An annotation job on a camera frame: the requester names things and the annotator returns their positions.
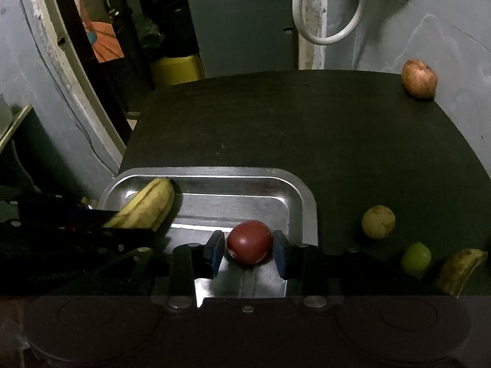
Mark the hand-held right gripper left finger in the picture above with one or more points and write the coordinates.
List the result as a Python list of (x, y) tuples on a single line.
[(214, 255)]

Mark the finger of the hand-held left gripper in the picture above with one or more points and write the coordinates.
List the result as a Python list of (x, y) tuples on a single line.
[(115, 235)]

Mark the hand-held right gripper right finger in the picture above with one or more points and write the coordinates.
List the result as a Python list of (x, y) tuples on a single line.
[(280, 256)]

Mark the red tomato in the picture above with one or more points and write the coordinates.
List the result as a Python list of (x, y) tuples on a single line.
[(249, 247)]

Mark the yellow banana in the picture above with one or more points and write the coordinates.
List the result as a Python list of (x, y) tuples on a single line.
[(147, 207)]

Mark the metal tray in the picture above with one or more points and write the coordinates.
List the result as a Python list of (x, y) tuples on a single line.
[(230, 199)]

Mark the pale yellow round fruit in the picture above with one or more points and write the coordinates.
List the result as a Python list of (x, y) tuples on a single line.
[(378, 222)]

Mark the wooden shelf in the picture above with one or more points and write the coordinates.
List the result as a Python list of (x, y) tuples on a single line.
[(13, 124)]

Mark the green lime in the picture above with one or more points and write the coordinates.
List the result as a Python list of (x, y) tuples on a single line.
[(415, 259)]

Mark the yellow container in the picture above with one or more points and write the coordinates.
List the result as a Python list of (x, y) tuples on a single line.
[(177, 69)]

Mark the brown spotted banana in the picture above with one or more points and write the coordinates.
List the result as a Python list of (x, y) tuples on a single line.
[(460, 270)]

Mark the orange cloth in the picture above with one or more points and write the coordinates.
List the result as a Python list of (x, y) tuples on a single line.
[(104, 42)]

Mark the reddish yellow apple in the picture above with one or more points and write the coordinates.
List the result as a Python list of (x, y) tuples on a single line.
[(419, 78)]

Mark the grey cabinet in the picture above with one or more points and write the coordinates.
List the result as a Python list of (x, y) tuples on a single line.
[(245, 27)]

